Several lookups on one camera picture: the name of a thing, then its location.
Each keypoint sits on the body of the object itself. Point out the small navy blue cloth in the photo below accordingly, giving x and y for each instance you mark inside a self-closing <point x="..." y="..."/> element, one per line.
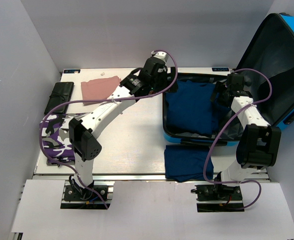
<point x="183" y="163"/>

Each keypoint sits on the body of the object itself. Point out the purple camouflage garment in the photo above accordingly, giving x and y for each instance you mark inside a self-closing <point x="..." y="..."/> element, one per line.
<point x="55" y="136"/>

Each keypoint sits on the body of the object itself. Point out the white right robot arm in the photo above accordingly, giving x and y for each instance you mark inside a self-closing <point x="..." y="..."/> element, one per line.
<point x="258" y="146"/>

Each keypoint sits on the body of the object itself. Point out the pink cloth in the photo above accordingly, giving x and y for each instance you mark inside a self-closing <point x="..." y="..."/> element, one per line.
<point x="100" y="88"/>

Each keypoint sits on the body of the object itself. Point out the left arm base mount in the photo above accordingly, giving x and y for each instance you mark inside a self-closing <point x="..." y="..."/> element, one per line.
<point x="71" y="199"/>

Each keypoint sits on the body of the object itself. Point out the large navy blue garment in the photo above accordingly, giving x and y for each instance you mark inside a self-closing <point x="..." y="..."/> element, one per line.
<point x="190" y="108"/>

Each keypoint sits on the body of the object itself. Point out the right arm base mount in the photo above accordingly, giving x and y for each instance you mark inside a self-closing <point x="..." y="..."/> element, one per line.
<point x="218" y="198"/>

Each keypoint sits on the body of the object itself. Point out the black rolled pouch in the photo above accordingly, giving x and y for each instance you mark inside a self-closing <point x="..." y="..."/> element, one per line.
<point x="61" y="93"/>

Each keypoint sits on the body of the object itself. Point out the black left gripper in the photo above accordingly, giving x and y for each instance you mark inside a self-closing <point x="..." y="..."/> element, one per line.
<point x="164" y="74"/>

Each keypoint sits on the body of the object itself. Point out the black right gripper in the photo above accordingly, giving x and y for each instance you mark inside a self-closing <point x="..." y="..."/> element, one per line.
<point x="220" y="87"/>

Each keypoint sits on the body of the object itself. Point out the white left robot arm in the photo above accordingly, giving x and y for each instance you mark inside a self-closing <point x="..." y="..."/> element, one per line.
<point x="84" y="133"/>

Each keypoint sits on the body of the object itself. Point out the blue hard-shell suitcase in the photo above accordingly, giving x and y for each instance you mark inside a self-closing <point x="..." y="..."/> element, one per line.
<point x="268" y="69"/>

